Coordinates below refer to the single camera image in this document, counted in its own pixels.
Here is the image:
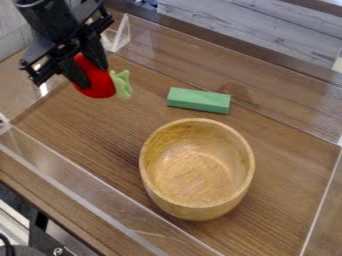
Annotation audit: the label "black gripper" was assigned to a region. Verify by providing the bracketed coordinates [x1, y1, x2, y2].
[14, 0, 114, 89]

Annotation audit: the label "red plush strawberry toy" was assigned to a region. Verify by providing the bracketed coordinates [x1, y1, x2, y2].
[73, 53, 133, 99]

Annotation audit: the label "green rectangular block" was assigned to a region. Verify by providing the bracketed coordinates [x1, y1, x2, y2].
[168, 87, 232, 114]

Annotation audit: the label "wooden bowl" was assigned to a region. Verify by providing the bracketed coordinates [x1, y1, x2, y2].
[140, 118, 256, 221]

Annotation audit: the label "clear acrylic tray walls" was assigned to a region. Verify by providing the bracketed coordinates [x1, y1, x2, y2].
[0, 18, 342, 256]

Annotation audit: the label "black cable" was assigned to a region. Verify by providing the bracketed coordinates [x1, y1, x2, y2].
[0, 233, 15, 256]

